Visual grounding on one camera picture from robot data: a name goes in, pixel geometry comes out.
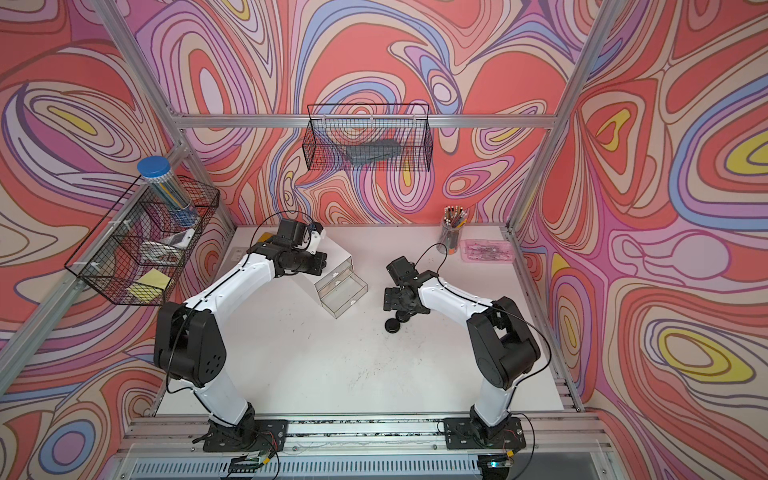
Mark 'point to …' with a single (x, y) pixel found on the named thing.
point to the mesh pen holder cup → (454, 218)
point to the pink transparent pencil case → (487, 251)
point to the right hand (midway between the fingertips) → (404, 310)
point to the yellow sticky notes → (150, 287)
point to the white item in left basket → (179, 240)
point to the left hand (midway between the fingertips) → (327, 263)
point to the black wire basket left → (137, 254)
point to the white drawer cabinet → (338, 264)
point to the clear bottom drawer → (337, 297)
